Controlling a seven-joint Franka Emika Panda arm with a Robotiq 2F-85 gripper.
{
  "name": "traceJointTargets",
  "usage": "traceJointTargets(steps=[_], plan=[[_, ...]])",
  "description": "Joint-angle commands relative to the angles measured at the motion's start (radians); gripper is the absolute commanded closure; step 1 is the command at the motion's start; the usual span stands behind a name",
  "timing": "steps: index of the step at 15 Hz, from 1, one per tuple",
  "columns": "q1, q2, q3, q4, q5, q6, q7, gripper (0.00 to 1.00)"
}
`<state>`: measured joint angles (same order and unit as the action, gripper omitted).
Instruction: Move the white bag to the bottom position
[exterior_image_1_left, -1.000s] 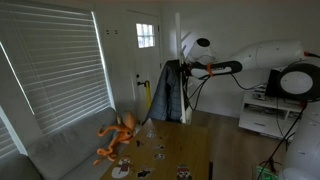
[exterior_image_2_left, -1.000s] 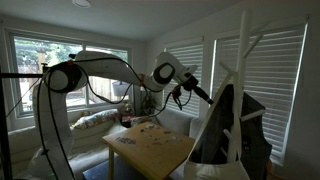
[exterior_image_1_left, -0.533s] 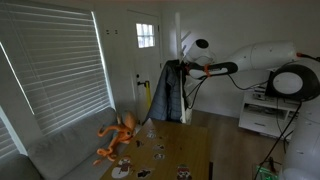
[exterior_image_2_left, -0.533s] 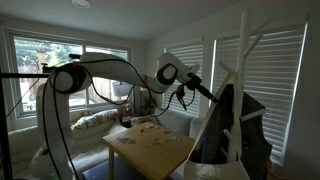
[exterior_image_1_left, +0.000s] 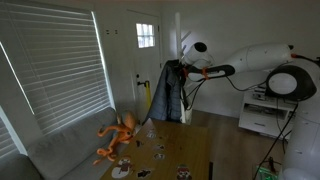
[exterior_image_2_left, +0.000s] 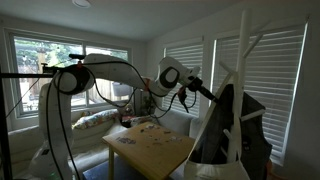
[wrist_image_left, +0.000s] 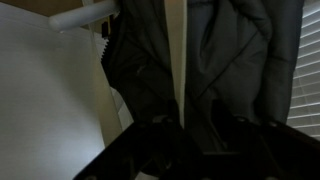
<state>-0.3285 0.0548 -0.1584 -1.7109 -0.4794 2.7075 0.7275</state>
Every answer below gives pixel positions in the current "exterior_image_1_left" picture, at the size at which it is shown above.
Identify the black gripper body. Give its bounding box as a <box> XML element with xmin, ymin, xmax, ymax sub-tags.
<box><xmin>181</xmin><ymin>64</ymin><xmax>195</xmax><ymax>83</ymax></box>

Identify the white tote bag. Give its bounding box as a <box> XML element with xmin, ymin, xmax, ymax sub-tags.
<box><xmin>183</xmin><ymin>96</ymin><xmax>194</xmax><ymax>125</ymax></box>

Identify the dark grey puffer jacket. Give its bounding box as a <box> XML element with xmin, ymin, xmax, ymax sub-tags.
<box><xmin>144</xmin><ymin>59</ymin><xmax>188</xmax><ymax>123</ymax></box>

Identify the white coat rack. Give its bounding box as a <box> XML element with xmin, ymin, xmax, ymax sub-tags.
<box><xmin>174</xmin><ymin>12</ymin><xmax>193</xmax><ymax>125</ymax></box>

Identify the white entry door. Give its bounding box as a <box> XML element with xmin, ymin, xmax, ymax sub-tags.
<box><xmin>126</xmin><ymin>9</ymin><xmax>163</xmax><ymax>123</ymax></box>

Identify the wooden table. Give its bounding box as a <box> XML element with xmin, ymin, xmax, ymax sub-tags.
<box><xmin>99</xmin><ymin>118</ymin><xmax>213</xmax><ymax>180</ymax></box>

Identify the grey electronics box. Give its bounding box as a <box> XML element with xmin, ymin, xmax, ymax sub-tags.
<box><xmin>252</xmin><ymin>87</ymin><xmax>268</xmax><ymax>102</ymax></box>

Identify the orange octopus plush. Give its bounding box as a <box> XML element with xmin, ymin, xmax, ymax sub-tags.
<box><xmin>92</xmin><ymin>111</ymin><xmax>138</xmax><ymax>166</ymax></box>

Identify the white media cabinet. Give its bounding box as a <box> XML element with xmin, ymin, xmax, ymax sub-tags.
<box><xmin>238</xmin><ymin>89</ymin><xmax>299</xmax><ymax>139</ymax></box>

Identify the santa sticker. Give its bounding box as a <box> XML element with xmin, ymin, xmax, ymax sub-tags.
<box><xmin>175</xmin><ymin>163</ymin><xmax>193</xmax><ymax>180</ymax></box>

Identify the black figure sticker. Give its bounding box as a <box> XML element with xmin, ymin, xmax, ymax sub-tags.
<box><xmin>136</xmin><ymin>167</ymin><xmax>154</xmax><ymax>179</ymax></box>

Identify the snowman sticker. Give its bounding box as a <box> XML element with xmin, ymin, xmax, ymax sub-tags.
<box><xmin>110</xmin><ymin>155</ymin><xmax>135</xmax><ymax>180</ymax></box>

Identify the wide white window blind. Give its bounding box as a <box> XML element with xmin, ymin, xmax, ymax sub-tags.
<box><xmin>0</xmin><ymin>1</ymin><xmax>113</xmax><ymax>136</ymax></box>

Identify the green circuit board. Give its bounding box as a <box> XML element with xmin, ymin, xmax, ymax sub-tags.
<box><xmin>255</xmin><ymin>164</ymin><xmax>279</xmax><ymax>180</ymax></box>

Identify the grey sofa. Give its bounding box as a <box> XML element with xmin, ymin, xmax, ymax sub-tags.
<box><xmin>0</xmin><ymin>106</ymin><xmax>141</xmax><ymax>180</ymax></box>

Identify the narrow white window blind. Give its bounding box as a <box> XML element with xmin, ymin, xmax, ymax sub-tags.
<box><xmin>0</xmin><ymin>109</ymin><xmax>21</xmax><ymax>159</ymax></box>

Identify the black door handle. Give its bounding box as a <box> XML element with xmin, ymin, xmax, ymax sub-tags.
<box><xmin>135</xmin><ymin>73</ymin><xmax>148</xmax><ymax>88</ymax></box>

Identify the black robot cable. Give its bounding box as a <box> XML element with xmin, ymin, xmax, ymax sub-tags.
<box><xmin>181</xmin><ymin>74</ymin><xmax>268</xmax><ymax>113</ymax></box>

